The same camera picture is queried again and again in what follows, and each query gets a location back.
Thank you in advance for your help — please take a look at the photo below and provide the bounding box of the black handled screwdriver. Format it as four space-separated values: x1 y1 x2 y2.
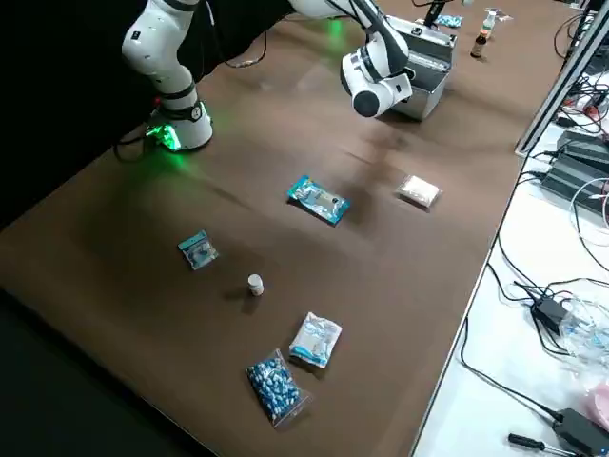
507 431 570 454

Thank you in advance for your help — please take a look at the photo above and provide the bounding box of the long black desk cable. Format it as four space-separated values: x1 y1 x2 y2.
459 232 562 425

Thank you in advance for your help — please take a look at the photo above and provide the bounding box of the white blue surgical packet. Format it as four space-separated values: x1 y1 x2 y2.
288 311 343 368

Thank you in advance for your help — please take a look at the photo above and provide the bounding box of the aluminium profile post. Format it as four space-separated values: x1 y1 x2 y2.
514 11 609 156

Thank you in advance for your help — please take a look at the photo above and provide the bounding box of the white gauze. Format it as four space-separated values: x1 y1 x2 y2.
395 174 442 209

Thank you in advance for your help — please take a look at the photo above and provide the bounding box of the large black power adapter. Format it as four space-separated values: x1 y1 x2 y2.
554 407 609 456

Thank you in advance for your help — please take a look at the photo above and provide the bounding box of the small black power adapter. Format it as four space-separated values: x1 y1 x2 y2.
531 297 570 329

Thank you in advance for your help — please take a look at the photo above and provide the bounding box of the clear plastic bag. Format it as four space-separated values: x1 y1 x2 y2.
560 292 609 377

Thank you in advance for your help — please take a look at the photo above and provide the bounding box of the blue cotton swab packet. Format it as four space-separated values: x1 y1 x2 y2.
286 174 352 226

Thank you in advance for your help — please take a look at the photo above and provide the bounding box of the silver aluminium medicine case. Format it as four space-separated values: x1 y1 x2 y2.
380 13 461 123

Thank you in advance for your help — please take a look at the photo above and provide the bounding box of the pink soft object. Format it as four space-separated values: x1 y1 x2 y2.
583 380 609 423

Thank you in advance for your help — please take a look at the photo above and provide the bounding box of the black cable bundle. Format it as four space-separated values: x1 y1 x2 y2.
551 13 609 134

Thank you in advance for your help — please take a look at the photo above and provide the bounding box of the white desk cable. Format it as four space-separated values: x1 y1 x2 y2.
568 178 609 247

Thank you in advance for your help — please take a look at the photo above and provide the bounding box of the brown bottle with orange cap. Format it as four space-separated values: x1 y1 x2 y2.
470 29 490 59

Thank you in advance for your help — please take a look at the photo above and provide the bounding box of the small teal plaster packet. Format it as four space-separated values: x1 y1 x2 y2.
177 229 220 271

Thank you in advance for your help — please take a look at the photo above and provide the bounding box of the black base cable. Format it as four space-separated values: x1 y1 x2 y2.
112 127 161 164

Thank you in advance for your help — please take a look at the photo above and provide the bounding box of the black power box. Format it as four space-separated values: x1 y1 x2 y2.
556 130 609 164
541 151 609 216

